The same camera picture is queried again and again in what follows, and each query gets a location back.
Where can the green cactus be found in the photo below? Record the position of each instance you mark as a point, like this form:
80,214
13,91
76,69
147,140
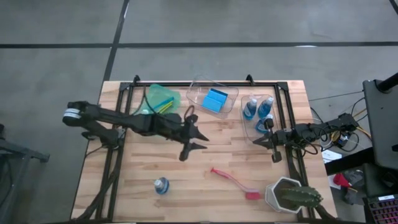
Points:
298,197

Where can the white faceted planter pot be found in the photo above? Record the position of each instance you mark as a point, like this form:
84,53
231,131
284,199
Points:
271,194

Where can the backlit computer keyboard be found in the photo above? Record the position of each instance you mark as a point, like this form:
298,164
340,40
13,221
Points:
384,211

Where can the green translucent plastic bin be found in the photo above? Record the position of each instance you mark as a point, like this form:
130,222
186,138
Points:
158,91

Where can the blue electronics box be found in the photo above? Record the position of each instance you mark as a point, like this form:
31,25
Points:
343,140

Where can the black stand beam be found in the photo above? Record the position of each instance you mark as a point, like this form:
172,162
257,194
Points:
348,161

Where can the red dish brush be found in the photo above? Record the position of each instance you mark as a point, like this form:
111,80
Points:
253,195

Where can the grey cloth bundle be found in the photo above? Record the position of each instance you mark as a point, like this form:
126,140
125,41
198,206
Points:
354,177

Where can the blue dish soap bottle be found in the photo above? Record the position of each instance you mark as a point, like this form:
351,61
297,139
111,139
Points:
260,126
162,186
249,112
265,108

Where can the red cloth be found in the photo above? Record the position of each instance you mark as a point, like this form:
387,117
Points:
340,180

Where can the white paper sheet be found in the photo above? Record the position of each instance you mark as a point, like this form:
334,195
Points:
329,155

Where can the clear plastic bin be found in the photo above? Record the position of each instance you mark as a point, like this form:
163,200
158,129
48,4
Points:
247,130
196,96

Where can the black aluminium table frame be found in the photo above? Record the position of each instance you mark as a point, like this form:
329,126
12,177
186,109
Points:
178,84

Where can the grey metal stand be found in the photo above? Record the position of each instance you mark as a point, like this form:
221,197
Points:
29,154

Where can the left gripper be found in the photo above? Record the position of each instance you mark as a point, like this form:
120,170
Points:
186,133

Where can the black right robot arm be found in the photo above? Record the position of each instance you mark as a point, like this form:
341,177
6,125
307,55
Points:
329,126

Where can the grey metal cabinet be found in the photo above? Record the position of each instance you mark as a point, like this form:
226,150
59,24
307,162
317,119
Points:
384,124

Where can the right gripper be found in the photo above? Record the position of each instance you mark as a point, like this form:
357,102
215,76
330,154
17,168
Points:
281,138

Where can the black pole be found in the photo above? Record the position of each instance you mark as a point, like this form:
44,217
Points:
388,83

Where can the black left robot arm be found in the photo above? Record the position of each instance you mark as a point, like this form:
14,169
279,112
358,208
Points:
109,116

